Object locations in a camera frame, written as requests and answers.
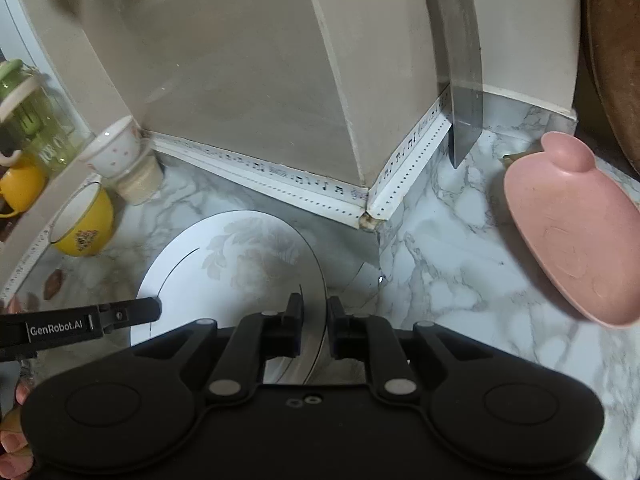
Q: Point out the steel cleaver knife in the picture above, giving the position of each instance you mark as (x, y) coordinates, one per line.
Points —
(462, 65)

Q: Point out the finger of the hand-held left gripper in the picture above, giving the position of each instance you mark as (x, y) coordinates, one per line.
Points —
(135, 312)

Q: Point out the person's left hand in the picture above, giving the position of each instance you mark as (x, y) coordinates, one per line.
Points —
(12, 440)

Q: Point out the round wooden cutting board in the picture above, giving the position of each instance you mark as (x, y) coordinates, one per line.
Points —
(617, 50)

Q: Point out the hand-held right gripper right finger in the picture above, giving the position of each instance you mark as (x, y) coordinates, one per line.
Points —
(336, 332)

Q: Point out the white music-note trim strip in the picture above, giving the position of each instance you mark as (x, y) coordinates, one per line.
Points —
(305, 190)

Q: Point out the white floral plate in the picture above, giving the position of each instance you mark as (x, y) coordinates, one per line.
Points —
(210, 270)

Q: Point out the small yellow cup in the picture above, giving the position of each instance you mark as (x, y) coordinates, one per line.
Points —
(20, 187)

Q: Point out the white dotted cup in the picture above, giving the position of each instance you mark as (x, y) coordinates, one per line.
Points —
(117, 145)

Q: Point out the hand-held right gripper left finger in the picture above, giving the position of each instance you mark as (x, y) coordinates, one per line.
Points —
(292, 330)

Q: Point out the beige ribbed cup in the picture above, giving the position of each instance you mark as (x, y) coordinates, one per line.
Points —
(142, 182)

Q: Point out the yellow printed mug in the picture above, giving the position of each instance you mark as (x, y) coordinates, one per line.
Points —
(95, 220)

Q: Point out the pink heart-shaped plate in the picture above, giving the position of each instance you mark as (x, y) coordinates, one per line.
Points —
(565, 230)

